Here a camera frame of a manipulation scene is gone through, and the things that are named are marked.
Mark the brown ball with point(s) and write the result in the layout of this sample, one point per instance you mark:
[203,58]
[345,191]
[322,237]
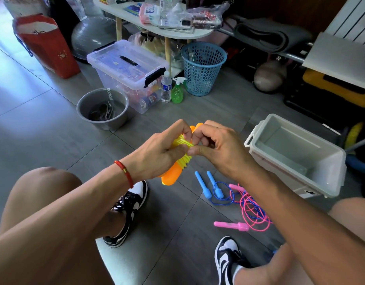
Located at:
[270,77]

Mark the person's leg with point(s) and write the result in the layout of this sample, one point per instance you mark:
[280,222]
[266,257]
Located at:
[34,198]
[348,222]

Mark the large plastic water bottle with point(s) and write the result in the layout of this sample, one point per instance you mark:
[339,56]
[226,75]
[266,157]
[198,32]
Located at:
[166,1]

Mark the clear plastic bag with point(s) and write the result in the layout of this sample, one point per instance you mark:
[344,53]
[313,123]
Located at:
[206,16]

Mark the grey exercise ball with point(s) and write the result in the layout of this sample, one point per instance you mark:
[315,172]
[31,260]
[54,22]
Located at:
[93,37]

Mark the black white shoe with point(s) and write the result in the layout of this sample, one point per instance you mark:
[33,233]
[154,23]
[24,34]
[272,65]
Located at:
[227,258]
[129,201]

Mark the red bag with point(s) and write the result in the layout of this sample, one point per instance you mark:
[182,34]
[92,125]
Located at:
[46,47]

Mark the person's left forearm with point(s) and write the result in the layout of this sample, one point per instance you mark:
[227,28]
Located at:
[58,234]

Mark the grey flat board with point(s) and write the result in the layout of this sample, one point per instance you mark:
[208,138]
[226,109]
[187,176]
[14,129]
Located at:
[336,59]

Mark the yellow black case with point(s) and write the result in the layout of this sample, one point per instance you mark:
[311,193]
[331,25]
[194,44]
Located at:
[336,89]

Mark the person's left hand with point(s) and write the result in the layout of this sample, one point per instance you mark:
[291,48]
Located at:
[156,154]

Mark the grey metal basin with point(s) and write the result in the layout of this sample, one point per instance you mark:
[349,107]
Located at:
[85,109]

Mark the white round table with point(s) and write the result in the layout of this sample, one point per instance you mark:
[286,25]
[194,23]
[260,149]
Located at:
[126,14]

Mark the white plastic bag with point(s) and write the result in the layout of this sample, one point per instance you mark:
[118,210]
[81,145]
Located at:
[75,6]

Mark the black white right shoe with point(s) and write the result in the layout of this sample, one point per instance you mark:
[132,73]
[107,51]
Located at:
[227,258]

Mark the clear bin with black latches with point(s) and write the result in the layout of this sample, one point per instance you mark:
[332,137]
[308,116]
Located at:
[120,65]

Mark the white plastic bin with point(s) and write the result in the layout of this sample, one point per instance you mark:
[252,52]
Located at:
[295,148]

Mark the small plastic water bottle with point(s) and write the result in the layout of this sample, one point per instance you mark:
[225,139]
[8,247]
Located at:
[166,87]

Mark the pink white packet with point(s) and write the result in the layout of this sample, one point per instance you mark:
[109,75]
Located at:
[150,13]

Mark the person's right hand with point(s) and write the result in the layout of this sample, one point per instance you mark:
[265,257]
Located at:
[224,148]

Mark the white radiator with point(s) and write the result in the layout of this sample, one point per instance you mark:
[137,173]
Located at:
[354,14]

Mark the grey folded mat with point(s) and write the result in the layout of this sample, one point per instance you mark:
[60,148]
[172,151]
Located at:
[271,35]

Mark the person's right leg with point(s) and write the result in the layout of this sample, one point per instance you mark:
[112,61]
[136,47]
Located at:
[348,222]

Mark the multicoloured hula hoop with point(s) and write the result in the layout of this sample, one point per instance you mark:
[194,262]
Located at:
[360,163]

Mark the person's left leg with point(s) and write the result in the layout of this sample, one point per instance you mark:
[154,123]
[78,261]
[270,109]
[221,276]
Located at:
[34,198]

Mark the black white left shoe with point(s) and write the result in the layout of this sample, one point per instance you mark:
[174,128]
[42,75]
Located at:
[129,201]

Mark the white metal pole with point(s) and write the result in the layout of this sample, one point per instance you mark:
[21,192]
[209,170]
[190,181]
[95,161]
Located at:
[360,143]

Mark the green spray bottle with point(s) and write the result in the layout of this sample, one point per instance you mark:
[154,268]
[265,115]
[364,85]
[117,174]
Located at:
[177,92]

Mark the person's right forearm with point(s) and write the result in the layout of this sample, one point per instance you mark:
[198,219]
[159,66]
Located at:
[307,234]

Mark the blue mesh plastic basket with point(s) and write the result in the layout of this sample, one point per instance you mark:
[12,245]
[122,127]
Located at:
[203,68]

